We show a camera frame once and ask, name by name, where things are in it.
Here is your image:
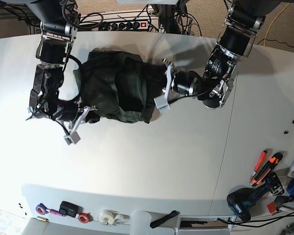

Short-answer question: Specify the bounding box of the teal black power drill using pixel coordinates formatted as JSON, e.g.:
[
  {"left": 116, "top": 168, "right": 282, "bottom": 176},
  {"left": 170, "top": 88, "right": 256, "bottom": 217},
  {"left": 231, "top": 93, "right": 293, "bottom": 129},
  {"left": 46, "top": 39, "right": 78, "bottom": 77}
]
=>
[{"left": 226, "top": 172, "right": 285, "bottom": 223}]

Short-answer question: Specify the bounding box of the clear tape roll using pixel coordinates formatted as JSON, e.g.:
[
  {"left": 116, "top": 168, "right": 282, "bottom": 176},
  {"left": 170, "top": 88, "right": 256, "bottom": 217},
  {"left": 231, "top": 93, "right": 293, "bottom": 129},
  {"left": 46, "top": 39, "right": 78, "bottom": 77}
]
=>
[{"left": 114, "top": 214, "right": 130, "bottom": 224}]

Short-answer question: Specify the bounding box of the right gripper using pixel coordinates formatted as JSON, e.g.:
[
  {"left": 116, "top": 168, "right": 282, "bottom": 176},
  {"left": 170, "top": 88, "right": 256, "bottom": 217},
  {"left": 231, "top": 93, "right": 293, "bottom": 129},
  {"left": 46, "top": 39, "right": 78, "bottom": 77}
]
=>
[{"left": 56, "top": 102, "right": 98, "bottom": 134}]

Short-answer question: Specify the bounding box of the yellow cable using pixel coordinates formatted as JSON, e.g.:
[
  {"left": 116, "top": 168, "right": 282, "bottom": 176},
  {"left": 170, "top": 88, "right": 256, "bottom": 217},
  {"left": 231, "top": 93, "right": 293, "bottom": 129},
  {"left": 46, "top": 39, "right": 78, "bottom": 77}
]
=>
[{"left": 263, "top": 3, "right": 290, "bottom": 46}]

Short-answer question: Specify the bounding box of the black strap handle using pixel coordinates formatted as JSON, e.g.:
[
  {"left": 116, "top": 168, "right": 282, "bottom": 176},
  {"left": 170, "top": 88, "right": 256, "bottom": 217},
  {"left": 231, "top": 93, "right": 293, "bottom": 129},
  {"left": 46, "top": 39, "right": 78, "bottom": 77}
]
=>
[{"left": 150, "top": 211, "right": 180, "bottom": 229}]

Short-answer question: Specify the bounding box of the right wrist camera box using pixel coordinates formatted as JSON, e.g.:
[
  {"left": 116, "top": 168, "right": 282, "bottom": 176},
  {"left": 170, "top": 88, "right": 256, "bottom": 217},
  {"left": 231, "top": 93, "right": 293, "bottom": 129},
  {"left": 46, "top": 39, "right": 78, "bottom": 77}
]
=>
[{"left": 64, "top": 132, "right": 81, "bottom": 145}]

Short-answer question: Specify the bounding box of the black action camera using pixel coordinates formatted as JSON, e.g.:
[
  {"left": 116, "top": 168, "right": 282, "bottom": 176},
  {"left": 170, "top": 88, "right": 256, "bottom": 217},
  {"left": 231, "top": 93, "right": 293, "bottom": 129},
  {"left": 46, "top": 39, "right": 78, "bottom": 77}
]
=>
[{"left": 59, "top": 201, "right": 78, "bottom": 218}]

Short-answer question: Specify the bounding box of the red square tag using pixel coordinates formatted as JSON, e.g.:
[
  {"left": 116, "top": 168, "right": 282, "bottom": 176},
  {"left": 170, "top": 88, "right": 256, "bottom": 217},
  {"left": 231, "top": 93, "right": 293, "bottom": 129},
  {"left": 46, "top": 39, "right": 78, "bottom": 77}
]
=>
[{"left": 267, "top": 202, "right": 277, "bottom": 214}]

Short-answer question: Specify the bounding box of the white tape roll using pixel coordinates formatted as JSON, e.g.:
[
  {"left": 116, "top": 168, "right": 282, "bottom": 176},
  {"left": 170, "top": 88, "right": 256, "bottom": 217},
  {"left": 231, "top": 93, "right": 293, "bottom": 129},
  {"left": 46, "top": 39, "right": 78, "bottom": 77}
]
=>
[{"left": 98, "top": 210, "right": 115, "bottom": 225}]

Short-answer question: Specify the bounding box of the purple tape roll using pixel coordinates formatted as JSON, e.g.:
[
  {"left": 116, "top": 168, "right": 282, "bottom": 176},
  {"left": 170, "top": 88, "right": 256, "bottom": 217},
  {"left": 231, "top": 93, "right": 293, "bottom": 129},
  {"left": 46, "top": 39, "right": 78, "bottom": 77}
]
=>
[{"left": 36, "top": 203, "right": 48, "bottom": 215}]

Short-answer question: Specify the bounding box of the black power strip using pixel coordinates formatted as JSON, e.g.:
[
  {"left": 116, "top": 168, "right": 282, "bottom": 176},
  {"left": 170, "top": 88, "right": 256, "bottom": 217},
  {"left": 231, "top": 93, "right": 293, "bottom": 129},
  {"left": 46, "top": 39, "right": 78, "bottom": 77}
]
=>
[{"left": 98, "top": 21, "right": 148, "bottom": 31}]

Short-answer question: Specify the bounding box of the red tape roll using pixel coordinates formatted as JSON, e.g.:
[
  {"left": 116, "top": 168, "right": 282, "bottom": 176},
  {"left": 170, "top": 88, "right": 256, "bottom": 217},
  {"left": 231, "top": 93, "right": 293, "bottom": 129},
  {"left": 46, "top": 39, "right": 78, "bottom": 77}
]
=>
[{"left": 78, "top": 213, "right": 90, "bottom": 224}]

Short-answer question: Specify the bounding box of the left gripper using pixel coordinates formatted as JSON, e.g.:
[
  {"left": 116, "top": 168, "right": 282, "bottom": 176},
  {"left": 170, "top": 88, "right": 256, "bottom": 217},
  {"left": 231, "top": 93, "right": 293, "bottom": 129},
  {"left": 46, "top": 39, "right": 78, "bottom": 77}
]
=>
[{"left": 161, "top": 59, "right": 202, "bottom": 99}]

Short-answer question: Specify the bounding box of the brass cartridge piece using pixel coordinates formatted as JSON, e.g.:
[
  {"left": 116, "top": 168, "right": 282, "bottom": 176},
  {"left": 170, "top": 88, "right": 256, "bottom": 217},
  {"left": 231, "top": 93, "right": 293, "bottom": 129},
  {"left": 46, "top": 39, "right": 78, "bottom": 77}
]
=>
[{"left": 36, "top": 216, "right": 49, "bottom": 222}]

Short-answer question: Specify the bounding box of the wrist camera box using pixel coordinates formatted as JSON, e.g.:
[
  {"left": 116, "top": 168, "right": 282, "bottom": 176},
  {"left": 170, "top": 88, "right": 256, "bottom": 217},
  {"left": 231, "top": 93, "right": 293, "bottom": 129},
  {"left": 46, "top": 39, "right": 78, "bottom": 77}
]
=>
[
  {"left": 154, "top": 96, "right": 171, "bottom": 114},
  {"left": 64, "top": 132, "right": 81, "bottom": 145}
]

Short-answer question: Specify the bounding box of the white tray with black items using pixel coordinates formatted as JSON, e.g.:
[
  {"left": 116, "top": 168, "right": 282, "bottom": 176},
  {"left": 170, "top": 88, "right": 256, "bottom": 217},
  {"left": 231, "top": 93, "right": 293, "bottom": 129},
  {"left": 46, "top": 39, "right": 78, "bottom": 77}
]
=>
[{"left": 177, "top": 216, "right": 233, "bottom": 231}]

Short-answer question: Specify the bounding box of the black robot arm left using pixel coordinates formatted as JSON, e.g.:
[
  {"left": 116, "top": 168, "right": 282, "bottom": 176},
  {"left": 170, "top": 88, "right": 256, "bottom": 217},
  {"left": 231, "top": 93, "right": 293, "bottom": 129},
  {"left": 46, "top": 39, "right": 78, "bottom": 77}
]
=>
[{"left": 155, "top": 0, "right": 280, "bottom": 110}]

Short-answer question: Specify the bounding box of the dark green t-shirt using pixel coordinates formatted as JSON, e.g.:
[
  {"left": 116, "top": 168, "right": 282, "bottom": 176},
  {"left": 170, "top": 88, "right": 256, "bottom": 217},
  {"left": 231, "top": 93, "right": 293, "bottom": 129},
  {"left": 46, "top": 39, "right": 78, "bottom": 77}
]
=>
[{"left": 73, "top": 49, "right": 167, "bottom": 124}]

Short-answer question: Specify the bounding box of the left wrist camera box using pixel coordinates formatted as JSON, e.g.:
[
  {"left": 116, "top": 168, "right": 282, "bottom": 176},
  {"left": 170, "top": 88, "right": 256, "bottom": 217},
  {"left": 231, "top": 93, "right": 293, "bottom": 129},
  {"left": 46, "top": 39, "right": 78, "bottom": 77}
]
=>
[{"left": 154, "top": 96, "right": 171, "bottom": 114}]

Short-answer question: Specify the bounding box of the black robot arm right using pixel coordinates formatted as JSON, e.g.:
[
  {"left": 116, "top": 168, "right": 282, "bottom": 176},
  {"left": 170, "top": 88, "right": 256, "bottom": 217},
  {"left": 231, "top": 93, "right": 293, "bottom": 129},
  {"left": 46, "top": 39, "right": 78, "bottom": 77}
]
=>
[{"left": 26, "top": 0, "right": 100, "bottom": 134}]

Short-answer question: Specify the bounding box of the orange black utility knife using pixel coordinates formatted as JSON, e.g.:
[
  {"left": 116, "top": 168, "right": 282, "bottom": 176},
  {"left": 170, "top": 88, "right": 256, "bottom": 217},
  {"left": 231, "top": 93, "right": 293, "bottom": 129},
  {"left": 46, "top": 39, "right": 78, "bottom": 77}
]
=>
[{"left": 251, "top": 152, "right": 283, "bottom": 187}]

